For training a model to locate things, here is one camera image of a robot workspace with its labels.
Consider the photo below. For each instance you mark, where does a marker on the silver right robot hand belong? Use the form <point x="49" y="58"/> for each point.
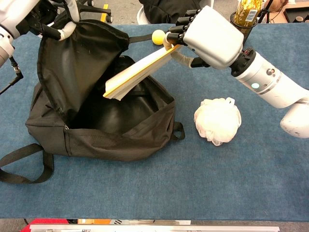
<point x="214" y="41"/>

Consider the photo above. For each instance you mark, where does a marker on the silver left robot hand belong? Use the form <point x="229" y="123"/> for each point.
<point x="14" y="12"/>

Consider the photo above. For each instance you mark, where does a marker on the yellow and white book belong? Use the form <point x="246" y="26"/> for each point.
<point x="135" y="75"/>

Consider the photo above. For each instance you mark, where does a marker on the black fabric backpack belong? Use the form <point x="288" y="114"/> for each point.
<point x="108" y="142"/>

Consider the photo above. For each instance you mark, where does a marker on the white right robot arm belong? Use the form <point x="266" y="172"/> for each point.
<point x="265" y="82"/>

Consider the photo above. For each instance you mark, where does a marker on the brown glass bottle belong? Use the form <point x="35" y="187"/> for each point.
<point x="243" y="17"/>

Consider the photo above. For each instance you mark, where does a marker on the yellow ball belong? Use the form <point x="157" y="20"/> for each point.
<point x="157" y="38"/>

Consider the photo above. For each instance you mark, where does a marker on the black bag on chair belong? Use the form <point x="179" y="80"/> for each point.
<point x="159" y="10"/>

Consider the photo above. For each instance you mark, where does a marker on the white chair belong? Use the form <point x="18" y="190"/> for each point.
<point x="140" y="17"/>

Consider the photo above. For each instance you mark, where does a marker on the white mesh bath loofah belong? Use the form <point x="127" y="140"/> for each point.
<point x="217" y="120"/>

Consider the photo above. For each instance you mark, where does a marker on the black office chair base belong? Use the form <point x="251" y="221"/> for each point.
<point x="96" y="9"/>

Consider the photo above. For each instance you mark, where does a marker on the brown tray with cups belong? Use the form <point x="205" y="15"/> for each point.
<point x="297" y="14"/>

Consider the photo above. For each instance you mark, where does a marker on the yellow floor tape strip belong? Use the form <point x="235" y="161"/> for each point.
<point x="104" y="12"/>

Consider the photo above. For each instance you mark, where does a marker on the blue felt table cover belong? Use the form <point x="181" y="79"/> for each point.
<point x="193" y="181"/>

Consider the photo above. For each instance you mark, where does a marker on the red panel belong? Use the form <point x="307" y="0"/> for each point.
<point x="48" y="221"/>

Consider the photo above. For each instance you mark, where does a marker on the aluminium profile rail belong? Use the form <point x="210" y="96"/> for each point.
<point x="154" y="228"/>

